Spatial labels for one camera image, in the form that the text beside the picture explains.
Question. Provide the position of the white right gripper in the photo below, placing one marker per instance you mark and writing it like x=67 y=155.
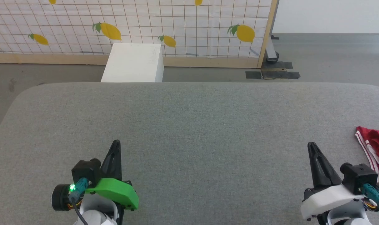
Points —
x=328 y=200

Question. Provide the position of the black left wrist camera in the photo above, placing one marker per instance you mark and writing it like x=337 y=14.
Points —
x=86 y=172

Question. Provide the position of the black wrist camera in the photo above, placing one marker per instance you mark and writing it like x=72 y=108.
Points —
x=86 y=172
x=359 y=176

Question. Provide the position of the red and white basketball jersey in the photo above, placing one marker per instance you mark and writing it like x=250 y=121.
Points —
x=378 y=150

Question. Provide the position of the grey metal partition foot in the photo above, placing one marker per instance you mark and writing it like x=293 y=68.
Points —
x=271 y=50

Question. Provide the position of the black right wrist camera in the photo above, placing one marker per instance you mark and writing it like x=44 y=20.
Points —
x=359 y=176

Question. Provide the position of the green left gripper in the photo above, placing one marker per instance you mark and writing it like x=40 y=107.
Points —
x=119 y=192

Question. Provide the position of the white box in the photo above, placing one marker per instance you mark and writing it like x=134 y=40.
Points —
x=134 y=64

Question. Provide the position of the grey fabric sofa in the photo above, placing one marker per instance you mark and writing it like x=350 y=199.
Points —
x=192 y=131

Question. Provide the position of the black floor tape patch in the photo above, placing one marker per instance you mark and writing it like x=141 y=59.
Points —
x=280 y=75
x=278 y=65

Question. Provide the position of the lemon print partition screen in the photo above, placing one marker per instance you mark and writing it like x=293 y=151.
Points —
x=139 y=25

